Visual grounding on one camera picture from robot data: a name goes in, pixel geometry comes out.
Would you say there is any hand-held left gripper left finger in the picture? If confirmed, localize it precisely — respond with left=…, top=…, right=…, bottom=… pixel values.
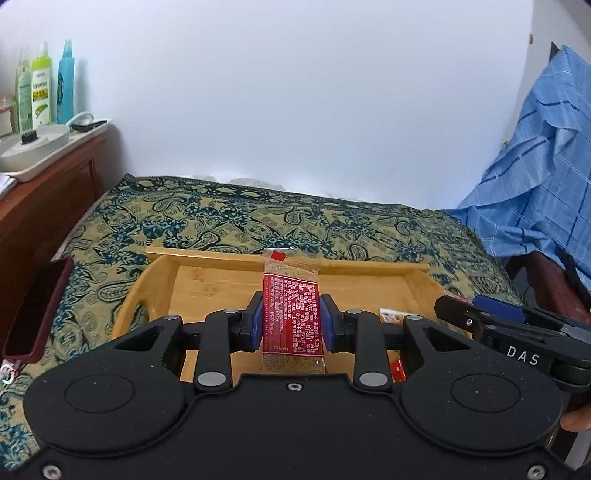
left=111, top=291, right=266, bottom=394

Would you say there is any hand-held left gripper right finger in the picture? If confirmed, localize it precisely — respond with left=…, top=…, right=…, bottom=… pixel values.
left=320, top=293, right=476, bottom=394

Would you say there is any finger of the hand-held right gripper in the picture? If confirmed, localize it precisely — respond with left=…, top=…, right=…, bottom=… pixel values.
left=434, top=295, right=497, bottom=342
left=473, top=294, right=573, bottom=333

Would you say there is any red stick snack packet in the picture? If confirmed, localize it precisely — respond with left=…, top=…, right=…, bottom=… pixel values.
left=261, top=249, right=326, bottom=374

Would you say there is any wooden tray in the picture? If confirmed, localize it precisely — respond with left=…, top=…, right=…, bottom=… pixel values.
left=111, top=246, right=458, bottom=384

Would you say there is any person's right hand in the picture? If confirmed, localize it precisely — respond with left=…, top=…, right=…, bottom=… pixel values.
left=560, top=406, right=591, bottom=433

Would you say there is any paisley printed blanket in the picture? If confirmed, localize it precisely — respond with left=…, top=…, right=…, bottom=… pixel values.
left=0, top=173, right=532, bottom=462

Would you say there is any blue plaid cloth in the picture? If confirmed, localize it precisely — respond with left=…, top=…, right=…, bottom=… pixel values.
left=438, top=44, right=591, bottom=278

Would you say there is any dark red zipper pouch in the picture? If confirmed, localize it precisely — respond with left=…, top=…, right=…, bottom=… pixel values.
left=0, top=256, right=75, bottom=384

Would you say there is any wooden cabinet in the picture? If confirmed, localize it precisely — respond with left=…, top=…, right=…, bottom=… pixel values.
left=0, top=129, right=112, bottom=296

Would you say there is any white plastic tray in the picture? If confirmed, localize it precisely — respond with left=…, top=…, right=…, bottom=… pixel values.
left=0, top=117, right=113, bottom=178

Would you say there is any white ceramic spoon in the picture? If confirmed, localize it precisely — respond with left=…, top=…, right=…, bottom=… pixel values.
left=67, top=112, right=112, bottom=133

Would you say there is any teal spray bottle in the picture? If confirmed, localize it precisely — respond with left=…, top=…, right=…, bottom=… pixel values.
left=56, top=39, right=75, bottom=125

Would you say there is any light green white bottle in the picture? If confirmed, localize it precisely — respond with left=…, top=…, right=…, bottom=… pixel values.
left=30, top=41, right=54, bottom=129

